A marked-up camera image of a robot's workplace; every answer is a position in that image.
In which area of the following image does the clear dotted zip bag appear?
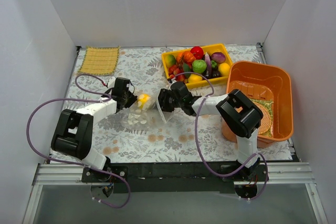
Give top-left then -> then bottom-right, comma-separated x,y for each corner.
121,95 -> 173,130

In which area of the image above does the fake green yellow mango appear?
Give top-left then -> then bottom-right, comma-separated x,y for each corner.
164,54 -> 176,68

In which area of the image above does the fake green vegetable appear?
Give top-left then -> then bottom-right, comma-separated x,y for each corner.
192,60 -> 206,74

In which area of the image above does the fake purple eggplant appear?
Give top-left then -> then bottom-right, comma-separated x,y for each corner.
204,52 -> 212,79

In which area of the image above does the fake red apple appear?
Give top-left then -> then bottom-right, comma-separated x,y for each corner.
190,46 -> 204,60

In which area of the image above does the fake purple onion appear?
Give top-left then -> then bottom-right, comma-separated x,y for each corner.
211,52 -> 226,64

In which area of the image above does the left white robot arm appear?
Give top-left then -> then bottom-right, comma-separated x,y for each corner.
51,77 -> 138,182

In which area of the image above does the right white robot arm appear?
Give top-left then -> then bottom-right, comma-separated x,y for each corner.
156,82 -> 264,181

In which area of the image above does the fake yellow lemon front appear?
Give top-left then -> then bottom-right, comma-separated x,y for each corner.
188,74 -> 203,83

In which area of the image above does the fake yellow lemon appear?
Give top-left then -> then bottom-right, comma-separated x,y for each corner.
188,74 -> 203,83
218,63 -> 230,77

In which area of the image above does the fake mangosteen lower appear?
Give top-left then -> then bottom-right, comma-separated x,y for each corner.
212,70 -> 222,79

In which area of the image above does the fake yellow lemon right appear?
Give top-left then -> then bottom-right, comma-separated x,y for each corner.
218,63 -> 230,77

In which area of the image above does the red cherry bunch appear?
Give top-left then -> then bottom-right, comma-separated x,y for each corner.
169,65 -> 188,83

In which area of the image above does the yellow woven bamboo mat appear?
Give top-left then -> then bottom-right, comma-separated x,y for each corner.
78,46 -> 120,76

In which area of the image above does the orange plastic basin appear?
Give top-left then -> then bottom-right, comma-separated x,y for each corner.
227,61 -> 293,148

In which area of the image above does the green woven mat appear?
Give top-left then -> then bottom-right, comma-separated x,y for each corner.
252,99 -> 274,137

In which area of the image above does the round woven basket tray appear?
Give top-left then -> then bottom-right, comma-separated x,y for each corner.
256,103 -> 272,134

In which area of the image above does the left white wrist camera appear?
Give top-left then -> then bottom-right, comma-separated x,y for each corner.
107,77 -> 116,88

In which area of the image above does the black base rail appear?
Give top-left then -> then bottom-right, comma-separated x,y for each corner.
81,161 -> 268,198

